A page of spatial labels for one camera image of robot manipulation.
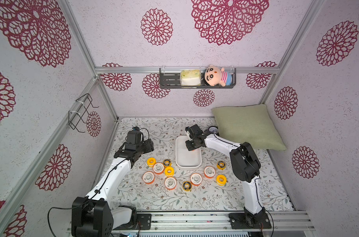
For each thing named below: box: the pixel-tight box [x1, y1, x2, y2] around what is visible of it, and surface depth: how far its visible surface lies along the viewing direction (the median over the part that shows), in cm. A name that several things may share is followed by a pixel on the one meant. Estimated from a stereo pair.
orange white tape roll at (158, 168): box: [152, 162, 165, 175], surface depth 92 cm
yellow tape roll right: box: [215, 174, 228, 187], surface depth 88 cm
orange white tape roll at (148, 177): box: [142, 170, 155, 185], surface depth 89 cm
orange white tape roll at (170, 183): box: [164, 176, 177, 191], surface depth 87 cm
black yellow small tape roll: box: [162, 158, 173, 167], surface depth 96 cm
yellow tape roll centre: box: [164, 166, 176, 177], surface depth 92 cm
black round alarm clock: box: [208, 125, 219, 134], surface depth 112 cm
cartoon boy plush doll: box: [204, 64, 233, 87], surface depth 88 cm
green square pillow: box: [211, 104, 288, 151], surface depth 97 cm
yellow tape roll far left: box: [146, 157, 157, 168], surface depth 96 cm
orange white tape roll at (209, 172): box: [203, 165, 216, 179], surface depth 91 cm
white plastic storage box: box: [175, 135, 203, 169], surface depth 98 cm
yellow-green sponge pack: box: [179, 69, 202, 86], surface depth 92 cm
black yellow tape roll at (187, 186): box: [182, 180, 193, 192], surface depth 87 cm
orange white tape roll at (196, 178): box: [190, 172, 203, 187], surface depth 88 cm
